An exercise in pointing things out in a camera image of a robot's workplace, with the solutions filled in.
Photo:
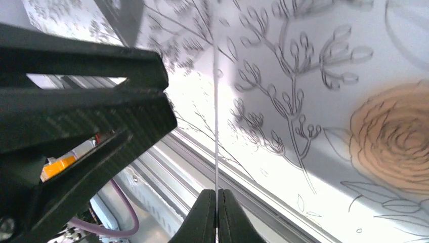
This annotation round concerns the aluminium rail frame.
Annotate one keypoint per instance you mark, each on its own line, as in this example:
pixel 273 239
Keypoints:
pixel 164 182

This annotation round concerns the floral table mat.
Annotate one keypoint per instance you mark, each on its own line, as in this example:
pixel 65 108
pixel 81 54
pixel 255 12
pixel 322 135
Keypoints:
pixel 337 89

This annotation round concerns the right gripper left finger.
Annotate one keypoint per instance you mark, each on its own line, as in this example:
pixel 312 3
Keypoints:
pixel 199 225

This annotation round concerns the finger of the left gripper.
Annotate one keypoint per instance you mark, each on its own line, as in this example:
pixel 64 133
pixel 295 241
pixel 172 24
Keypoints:
pixel 27 51
pixel 37 124

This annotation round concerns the plain black card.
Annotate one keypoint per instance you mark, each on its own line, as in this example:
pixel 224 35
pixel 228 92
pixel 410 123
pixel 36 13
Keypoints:
pixel 216 134

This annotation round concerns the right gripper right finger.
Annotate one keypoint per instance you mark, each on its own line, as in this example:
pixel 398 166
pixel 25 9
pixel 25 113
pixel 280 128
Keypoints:
pixel 233 224

